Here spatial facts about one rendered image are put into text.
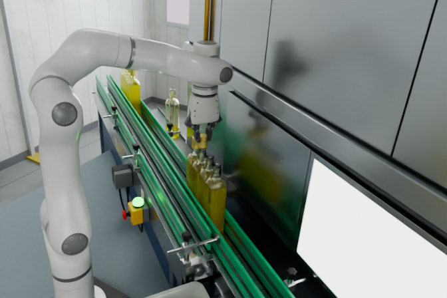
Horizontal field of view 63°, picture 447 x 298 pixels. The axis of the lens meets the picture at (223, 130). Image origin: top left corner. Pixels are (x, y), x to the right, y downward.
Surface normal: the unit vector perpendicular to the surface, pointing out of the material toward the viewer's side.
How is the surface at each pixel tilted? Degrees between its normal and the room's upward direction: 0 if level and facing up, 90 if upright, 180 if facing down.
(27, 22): 90
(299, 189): 90
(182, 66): 81
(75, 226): 64
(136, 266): 0
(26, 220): 0
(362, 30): 90
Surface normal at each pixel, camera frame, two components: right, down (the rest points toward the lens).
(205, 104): 0.41, 0.43
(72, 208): 0.58, -0.03
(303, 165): -0.90, 0.14
